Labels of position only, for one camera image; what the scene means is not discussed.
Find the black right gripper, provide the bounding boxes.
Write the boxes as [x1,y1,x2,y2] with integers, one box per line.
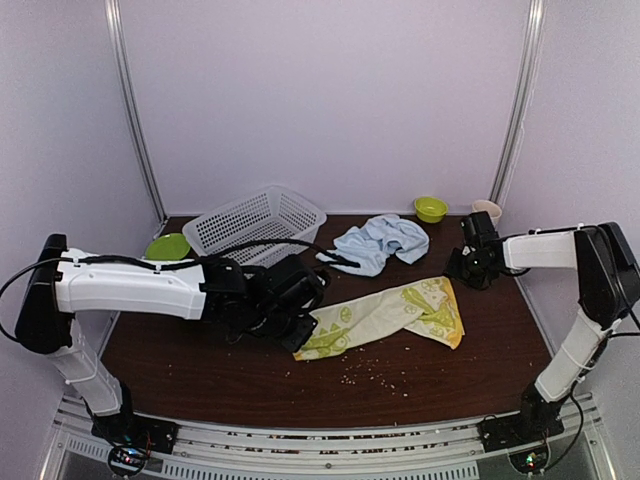
[443,247,492,290]

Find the green patterned white towel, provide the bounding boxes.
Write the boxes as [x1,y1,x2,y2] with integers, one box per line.
[294,276,465,361]

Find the light blue towel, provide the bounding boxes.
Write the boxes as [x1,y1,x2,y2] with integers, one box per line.
[316,214,430,277]

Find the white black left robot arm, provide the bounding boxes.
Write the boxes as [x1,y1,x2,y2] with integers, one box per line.
[8,234,330,445]

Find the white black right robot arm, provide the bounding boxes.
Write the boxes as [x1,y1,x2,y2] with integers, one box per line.
[444,212,639,442]

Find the floral ceramic cup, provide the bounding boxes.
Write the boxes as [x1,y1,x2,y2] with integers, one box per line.
[472,200,503,226]

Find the small green bowl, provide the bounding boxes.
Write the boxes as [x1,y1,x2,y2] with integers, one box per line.
[414,197,448,224]

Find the white perforated plastic basket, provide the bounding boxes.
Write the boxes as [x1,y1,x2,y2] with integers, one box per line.
[182,186,327,256]

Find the green plate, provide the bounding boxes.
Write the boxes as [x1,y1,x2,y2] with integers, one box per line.
[145,233,191,261]

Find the right circuit board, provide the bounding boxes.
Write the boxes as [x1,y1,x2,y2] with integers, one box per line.
[509,448,550,475]

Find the circuit board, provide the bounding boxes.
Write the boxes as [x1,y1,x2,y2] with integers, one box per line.
[107,446,149,477]
[509,448,550,475]

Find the left circuit board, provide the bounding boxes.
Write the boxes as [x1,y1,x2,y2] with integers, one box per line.
[107,446,149,477]

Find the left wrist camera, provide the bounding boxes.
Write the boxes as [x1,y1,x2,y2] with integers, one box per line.
[266,255,331,312]

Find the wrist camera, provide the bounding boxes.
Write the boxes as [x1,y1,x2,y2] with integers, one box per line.
[266,255,331,312]
[461,211,499,248]

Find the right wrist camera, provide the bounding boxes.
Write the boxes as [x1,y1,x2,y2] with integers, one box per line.
[461,211,499,248]

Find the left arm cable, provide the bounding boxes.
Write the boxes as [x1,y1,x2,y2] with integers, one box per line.
[0,238,361,341]

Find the right aluminium corner post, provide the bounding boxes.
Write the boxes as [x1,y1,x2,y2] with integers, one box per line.
[490,0,546,207]

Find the aluminium corner post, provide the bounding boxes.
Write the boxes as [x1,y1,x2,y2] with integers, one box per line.
[490,0,546,207]
[104,0,168,223]

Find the left aluminium corner post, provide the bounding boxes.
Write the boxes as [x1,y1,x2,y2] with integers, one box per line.
[104,0,168,223]

